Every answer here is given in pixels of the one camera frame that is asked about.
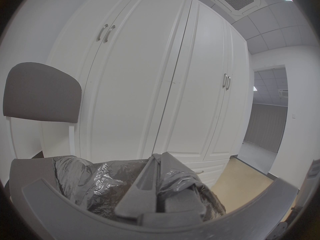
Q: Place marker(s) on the white chair with grey pads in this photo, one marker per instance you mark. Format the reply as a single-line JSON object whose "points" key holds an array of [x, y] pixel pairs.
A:
{"points": [[40, 91]]}

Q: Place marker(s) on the white wardrobe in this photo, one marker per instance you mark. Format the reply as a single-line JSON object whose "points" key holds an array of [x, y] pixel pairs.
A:
{"points": [[140, 84]]}

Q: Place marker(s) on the black plastic bag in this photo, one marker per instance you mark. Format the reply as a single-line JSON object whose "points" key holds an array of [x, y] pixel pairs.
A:
{"points": [[105, 181]]}

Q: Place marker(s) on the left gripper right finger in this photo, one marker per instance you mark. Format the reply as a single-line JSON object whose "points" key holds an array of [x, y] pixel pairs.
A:
{"points": [[180, 204]]}

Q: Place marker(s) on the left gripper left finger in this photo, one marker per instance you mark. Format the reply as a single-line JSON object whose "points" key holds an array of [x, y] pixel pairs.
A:
{"points": [[140, 199]]}

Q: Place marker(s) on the grey curtain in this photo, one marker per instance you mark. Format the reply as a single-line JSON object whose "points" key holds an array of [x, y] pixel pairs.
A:
{"points": [[267, 126]]}

